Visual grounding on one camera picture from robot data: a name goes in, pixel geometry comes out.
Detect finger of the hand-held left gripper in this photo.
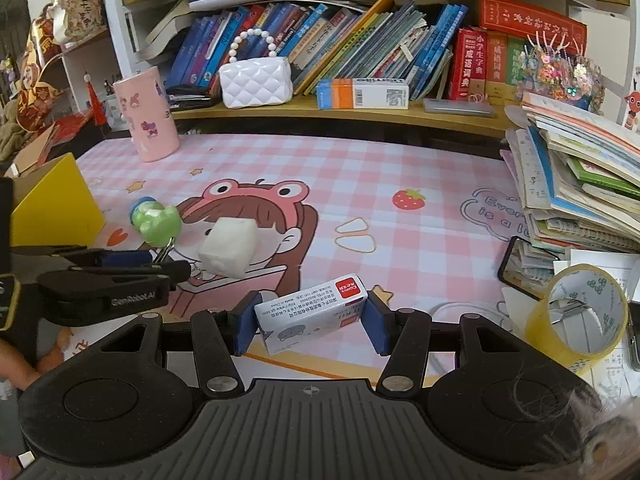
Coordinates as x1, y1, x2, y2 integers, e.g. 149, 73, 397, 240
10, 245, 156, 274
37, 259, 193, 325

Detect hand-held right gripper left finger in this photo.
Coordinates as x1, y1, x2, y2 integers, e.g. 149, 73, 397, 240
92, 290, 264, 397

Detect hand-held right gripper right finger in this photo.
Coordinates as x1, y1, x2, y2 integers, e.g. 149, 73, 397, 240
361, 290, 531, 397

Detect green frog keychain toy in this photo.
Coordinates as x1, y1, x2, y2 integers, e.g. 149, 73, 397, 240
129, 196, 182, 263

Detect small white red-label box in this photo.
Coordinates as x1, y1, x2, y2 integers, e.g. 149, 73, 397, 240
254, 275, 369, 356

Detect yellow cardboard box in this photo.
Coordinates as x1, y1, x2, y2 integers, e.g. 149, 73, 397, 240
10, 152, 107, 249

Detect person's left hand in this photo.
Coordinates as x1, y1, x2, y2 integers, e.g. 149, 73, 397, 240
0, 337, 45, 392

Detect white cube toy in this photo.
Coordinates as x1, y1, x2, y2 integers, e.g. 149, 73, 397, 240
198, 216, 261, 277

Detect pink checked desk mat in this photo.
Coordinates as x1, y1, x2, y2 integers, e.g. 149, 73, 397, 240
50, 132, 551, 403

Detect red paper packets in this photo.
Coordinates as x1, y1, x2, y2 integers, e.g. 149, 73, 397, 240
37, 112, 96, 162

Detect pink cartoon cup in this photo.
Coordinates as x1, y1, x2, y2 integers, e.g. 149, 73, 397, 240
112, 66, 181, 163

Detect red tassel charm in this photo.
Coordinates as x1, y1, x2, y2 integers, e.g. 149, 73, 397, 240
82, 72, 109, 127

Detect yellow tape roll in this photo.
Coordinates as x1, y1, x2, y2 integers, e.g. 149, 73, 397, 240
525, 263, 630, 376

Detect gold red ornament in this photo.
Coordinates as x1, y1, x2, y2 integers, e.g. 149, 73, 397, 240
15, 15, 67, 132

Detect white side shelf unit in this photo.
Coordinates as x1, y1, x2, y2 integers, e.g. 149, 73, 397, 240
47, 27, 132, 133

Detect wooden bookshelf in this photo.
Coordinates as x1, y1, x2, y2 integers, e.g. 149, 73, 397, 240
102, 0, 631, 142

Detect orange blue white carton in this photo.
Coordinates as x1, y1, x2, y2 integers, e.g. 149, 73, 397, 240
316, 78, 410, 110

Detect grey flat pencil case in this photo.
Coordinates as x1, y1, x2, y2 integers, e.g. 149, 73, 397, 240
422, 97, 498, 118

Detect loose white papers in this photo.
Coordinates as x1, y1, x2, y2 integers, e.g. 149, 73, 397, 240
500, 247, 640, 413

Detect stack of workbooks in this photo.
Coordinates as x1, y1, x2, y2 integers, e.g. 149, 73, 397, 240
500, 91, 640, 256

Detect beige animal figurine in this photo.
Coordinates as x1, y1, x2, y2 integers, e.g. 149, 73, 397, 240
50, 0, 106, 43

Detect black smartphone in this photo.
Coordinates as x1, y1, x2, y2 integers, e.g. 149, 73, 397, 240
627, 301, 640, 367

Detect grey fuzzy sleeve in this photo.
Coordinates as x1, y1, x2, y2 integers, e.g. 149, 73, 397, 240
585, 395, 640, 472

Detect thick red dictionary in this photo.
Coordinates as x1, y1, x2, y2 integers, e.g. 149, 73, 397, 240
447, 27, 488, 101

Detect row of leaning books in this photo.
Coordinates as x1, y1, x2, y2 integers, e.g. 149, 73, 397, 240
145, 0, 471, 101

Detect thin red dictionary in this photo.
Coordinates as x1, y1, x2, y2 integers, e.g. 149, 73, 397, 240
485, 32, 509, 98

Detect sequin crown ornament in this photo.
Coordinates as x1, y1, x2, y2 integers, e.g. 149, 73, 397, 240
515, 30, 606, 106

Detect red book lying flat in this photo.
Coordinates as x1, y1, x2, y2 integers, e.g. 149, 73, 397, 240
475, 0, 588, 43

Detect white quilted pearl-handle purse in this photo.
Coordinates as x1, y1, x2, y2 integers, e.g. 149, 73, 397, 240
219, 29, 294, 109

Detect red deer wall sticker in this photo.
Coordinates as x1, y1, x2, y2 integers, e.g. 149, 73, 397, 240
622, 65, 640, 133

